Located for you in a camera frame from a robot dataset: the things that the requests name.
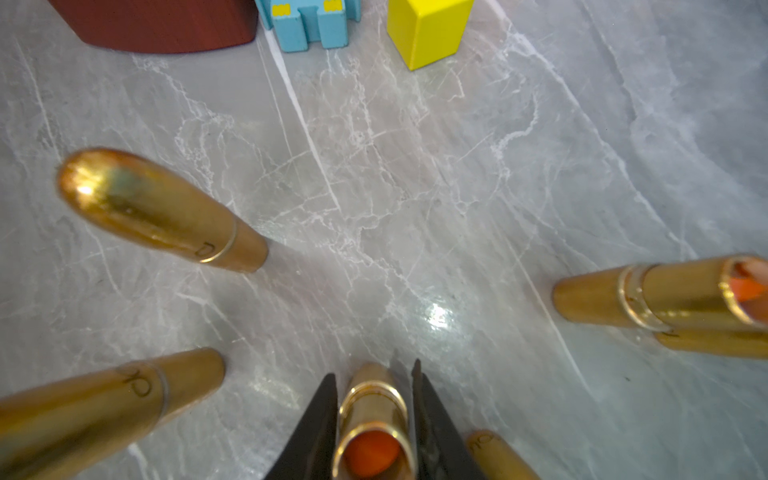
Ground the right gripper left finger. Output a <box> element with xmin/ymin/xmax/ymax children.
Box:
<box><xmin>264</xmin><ymin>373</ymin><xmax>338</xmax><ymax>480</ymax></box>

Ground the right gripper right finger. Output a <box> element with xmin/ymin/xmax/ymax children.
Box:
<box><xmin>411</xmin><ymin>359</ymin><xmax>486</xmax><ymax>480</ymax></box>

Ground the gold lipstick cap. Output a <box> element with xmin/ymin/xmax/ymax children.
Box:
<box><xmin>466</xmin><ymin>430</ymin><xmax>541</xmax><ymax>480</ymax></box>
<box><xmin>653</xmin><ymin>330</ymin><xmax>767</xmax><ymax>360</ymax></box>

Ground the gold lipstick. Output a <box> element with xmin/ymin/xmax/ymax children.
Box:
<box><xmin>1</xmin><ymin>348</ymin><xmax>226</xmax><ymax>479</ymax></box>
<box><xmin>56</xmin><ymin>148</ymin><xmax>268</xmax><ymax>273</ymax></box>
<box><xmin>552</xmin><ymin>254</ymin><xmax>767</xmax><ymax>333</ymax></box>
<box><xmin>331</xmin><ymin>363</ymin><xmax>417</xmax><ymax>479</ymax></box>

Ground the yellow cube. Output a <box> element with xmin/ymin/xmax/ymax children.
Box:
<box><xmin>387</xmin><ymin>0</ymin><xmax>473</xmax><ymax>71</ymax></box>

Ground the blue owl toy cube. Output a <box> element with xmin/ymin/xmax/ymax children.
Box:
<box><xmin>254</xmin><ymin>0</ymin><xmax>361</xmax><ymax>53</ymax></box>

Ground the dark red metronome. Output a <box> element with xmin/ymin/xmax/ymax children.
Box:
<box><xmin>50</xmin><ymin>0</ymin><xmax>258</xmax><ymax>54</ymax></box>

